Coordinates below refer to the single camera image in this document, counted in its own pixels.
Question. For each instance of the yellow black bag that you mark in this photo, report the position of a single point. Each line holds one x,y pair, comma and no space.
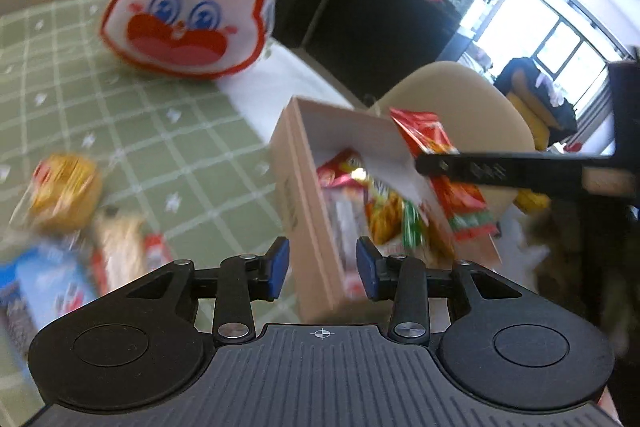
540,102

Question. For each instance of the green snack packet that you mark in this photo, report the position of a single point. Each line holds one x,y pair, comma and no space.
412,227

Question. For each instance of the orange snack packet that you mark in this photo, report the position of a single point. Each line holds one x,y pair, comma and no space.
382,217

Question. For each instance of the red yellow snack packet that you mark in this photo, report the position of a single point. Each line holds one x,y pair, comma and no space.
340,169

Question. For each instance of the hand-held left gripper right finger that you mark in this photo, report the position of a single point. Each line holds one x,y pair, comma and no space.
367,274

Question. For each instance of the dark sideboard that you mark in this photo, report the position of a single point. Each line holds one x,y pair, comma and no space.
390,32

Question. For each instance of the golden bun packet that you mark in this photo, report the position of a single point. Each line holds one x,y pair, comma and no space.
62,192

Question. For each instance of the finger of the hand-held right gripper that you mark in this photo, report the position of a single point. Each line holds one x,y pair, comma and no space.
490,169

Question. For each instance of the pale table cover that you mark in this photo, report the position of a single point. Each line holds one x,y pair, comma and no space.
280,77

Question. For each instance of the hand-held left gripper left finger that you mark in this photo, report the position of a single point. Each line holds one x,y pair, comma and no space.
277,269

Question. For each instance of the green checked tablecloth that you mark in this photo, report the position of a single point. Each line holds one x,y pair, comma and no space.
150,127

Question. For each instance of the beige cracker packet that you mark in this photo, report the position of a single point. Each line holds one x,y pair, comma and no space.
125,247

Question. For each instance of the blue white snack packet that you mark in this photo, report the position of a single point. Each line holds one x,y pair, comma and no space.
45,292

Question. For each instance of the pink cardboard box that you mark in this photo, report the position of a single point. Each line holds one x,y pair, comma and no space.
305,217

